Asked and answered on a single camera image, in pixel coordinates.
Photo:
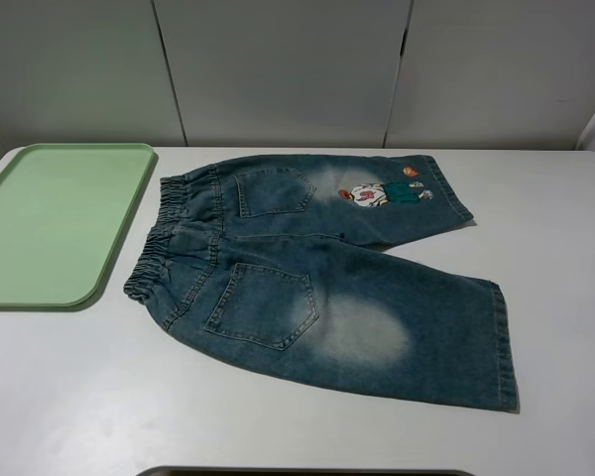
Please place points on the children's blue denim shorts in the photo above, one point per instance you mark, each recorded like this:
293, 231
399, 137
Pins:
280, 265

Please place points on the light green plastic tray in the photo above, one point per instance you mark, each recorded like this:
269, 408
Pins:
63, 210

